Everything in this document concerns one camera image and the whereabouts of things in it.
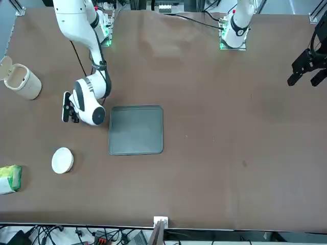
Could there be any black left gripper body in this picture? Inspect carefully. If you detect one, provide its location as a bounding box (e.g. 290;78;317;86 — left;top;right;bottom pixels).
309;18;327;67

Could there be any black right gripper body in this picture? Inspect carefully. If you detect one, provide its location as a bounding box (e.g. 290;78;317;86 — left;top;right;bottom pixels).
68;106;80;125

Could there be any white bowl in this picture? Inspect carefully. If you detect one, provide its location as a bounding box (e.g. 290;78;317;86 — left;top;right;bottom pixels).
51;147;75;175

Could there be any beige bin with flip lid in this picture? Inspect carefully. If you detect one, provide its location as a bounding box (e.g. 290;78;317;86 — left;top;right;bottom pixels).
0;55;42;101

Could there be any dark grey square tray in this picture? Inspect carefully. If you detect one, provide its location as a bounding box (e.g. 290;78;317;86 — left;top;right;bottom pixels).
108;104;164;156

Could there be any green and white tissue packet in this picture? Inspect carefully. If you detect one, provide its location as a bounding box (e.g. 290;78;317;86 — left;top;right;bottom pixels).
0;165;23;195

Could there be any power strip with red switches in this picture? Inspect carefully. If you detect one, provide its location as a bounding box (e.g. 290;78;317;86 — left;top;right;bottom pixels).
93;230;107;244

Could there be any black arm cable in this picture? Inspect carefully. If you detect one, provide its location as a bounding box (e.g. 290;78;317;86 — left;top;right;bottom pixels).
69;38;112;105

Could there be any black cable across table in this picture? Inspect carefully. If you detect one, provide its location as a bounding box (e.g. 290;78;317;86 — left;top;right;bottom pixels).
163;13;223;29

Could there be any aluminium camera post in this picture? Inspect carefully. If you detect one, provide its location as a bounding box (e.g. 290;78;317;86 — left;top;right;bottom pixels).
149;216;170;245

